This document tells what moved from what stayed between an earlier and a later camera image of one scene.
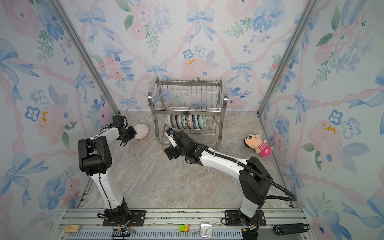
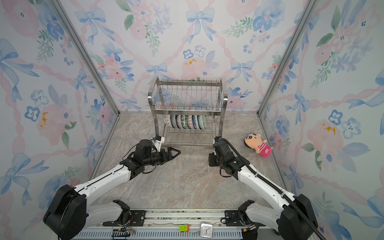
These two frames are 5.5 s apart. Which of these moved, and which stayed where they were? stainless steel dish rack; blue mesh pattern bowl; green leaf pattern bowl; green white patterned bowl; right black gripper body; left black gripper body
Moved: left black gripper body; right black gripper body
Stayed: stainless steel dish rack; green leaf pattern bowl; green white patterned bowl; blue mesh pattern bowl
